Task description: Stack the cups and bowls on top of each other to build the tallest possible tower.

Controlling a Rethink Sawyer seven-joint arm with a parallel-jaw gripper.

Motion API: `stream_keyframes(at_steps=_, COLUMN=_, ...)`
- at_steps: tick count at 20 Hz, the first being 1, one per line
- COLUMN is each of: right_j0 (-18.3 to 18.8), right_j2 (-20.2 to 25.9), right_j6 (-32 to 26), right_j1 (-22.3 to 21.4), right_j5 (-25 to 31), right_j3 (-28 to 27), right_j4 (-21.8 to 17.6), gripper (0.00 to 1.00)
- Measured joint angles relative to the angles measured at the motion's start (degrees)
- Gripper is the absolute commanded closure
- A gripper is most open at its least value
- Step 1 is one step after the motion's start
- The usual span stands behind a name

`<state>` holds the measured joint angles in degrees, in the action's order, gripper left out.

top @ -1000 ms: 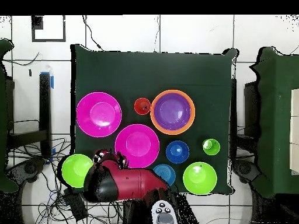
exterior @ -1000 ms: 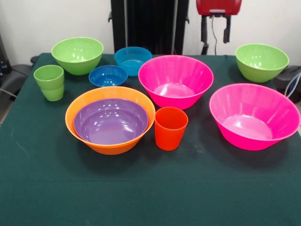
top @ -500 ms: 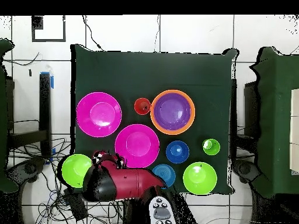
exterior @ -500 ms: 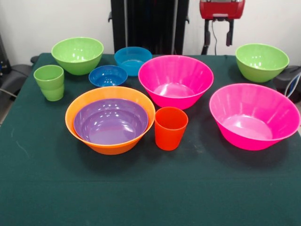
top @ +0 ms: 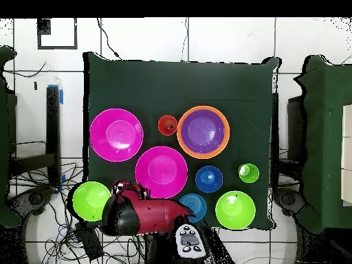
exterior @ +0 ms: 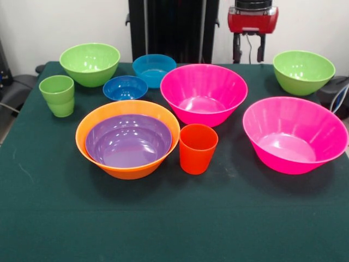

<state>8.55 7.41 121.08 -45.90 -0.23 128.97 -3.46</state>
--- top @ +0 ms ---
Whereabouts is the pink plastic bowl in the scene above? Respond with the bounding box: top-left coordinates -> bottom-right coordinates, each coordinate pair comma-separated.
134,146 -> 188,199
89,108 -> 144,163

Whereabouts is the green plastic bowl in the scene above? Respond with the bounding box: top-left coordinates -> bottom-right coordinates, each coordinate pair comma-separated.
214,190 -> 256,230
72,180 -> 112,222

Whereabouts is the orange plastic bowl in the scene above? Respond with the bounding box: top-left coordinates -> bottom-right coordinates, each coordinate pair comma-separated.
176,105 -> 231,160

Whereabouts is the purple plastic bowl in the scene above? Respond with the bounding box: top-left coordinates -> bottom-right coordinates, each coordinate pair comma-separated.
180,109 -> 226,155

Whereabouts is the black power adapter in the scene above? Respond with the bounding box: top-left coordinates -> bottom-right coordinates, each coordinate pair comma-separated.
74,221 -> 105,261

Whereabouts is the light blue plastic bowl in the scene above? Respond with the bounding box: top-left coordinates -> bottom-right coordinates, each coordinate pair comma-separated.
179,192 -> 208,223

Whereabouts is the red plastic cup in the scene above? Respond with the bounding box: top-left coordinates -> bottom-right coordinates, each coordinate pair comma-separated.
157,115 -> 179,136

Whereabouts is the dark blue plastic bowl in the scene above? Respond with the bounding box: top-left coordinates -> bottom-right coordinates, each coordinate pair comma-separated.
195,165 -> 223,194

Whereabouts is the black metal stand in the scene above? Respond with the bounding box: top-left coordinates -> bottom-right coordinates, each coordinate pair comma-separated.
9,84 -> 65,186

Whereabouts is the dark green tablecloth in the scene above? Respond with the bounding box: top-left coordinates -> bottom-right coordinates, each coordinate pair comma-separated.
82,52 -> 282,230

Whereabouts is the green plastic cup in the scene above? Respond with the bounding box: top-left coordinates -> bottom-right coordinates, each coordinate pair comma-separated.
238,163 -> 260,184

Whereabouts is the green clothed side table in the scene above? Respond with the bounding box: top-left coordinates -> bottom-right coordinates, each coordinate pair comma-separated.
0,45 -> 22,228
293,54 -> 352,234

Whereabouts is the white box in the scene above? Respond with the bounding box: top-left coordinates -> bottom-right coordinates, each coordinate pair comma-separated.
341,103 -> 352,207

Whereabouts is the thin black floor cable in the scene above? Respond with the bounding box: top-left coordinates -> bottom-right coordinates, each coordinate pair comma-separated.
96,18 -> 122,60

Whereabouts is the black square frame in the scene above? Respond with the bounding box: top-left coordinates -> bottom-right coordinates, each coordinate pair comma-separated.
36,18 -> 78,50

